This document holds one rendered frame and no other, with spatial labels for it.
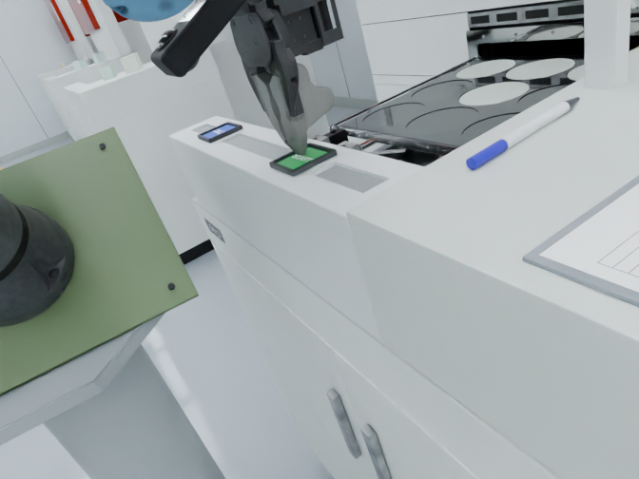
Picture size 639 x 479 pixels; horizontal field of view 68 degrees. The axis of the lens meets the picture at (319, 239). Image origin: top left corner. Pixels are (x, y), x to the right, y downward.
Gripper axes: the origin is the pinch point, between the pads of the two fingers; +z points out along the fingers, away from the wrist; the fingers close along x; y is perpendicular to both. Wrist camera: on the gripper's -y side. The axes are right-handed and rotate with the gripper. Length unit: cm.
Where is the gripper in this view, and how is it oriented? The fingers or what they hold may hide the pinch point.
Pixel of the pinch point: (292, 145)
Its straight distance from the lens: 50.9
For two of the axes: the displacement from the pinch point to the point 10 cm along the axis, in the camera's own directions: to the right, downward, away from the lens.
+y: 8.1, -4.7, 3.5
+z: 2.8, 8.3, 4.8
